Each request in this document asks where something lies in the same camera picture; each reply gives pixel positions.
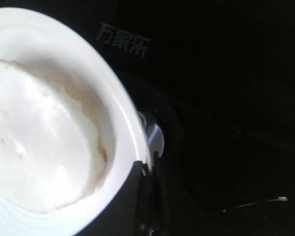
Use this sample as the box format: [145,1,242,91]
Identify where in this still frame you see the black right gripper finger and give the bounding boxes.
[77,161,151,236]

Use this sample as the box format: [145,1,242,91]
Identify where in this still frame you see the white round plate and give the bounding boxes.
[0,7,150,236]

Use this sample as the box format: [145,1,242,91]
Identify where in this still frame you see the fried egg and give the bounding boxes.
[0,60,105,213]

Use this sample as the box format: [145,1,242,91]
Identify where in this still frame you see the right silver stove knob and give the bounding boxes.
[138,112,165,169]

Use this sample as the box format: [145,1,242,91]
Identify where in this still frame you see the black glass gas hob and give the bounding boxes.
[39,0,295,236]

